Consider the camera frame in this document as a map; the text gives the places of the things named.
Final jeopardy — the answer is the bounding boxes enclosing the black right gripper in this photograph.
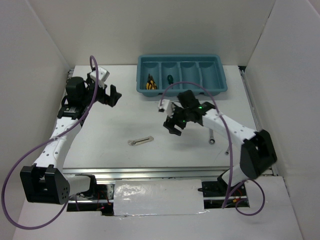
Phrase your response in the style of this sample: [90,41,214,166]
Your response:
[163,102,191,137]

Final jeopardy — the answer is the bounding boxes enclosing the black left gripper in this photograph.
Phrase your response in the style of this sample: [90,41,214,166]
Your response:
[81,73,122,108]

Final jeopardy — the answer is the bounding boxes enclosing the yellow black long-nose pliers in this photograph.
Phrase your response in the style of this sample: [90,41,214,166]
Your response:
[145,74,158,90]

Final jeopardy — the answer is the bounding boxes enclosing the large silver ratchet wrench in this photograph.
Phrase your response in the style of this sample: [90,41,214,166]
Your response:
[208,129,216,145]

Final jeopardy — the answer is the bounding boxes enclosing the green stubby screwdriver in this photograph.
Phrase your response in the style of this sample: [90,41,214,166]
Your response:
[167,74,174,85]

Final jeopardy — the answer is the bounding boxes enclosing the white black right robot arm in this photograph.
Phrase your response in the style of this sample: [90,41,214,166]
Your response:
[158,90,278,196]

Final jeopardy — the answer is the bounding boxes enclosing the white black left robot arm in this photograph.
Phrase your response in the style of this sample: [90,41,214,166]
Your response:
[20,67,122,205]

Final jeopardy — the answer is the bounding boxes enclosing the teal four-compartment tray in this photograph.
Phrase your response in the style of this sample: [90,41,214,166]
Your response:
[136,54,228,97]

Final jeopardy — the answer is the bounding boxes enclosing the silver foil cover sheet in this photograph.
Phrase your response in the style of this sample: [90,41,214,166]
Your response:
[113,179,204,216]

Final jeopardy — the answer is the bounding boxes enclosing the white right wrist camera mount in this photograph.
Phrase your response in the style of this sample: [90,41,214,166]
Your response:
[158,99,175,118]

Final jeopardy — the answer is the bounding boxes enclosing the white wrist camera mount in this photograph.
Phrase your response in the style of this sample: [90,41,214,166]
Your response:
[89,66,110,89]
[158,99,175,118]

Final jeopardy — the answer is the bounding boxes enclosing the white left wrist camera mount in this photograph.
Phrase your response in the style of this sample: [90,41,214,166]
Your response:
[89,66,110,89]

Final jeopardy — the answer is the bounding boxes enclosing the aluminium table frame rail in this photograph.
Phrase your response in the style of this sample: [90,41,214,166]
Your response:
[38,65,279,181]

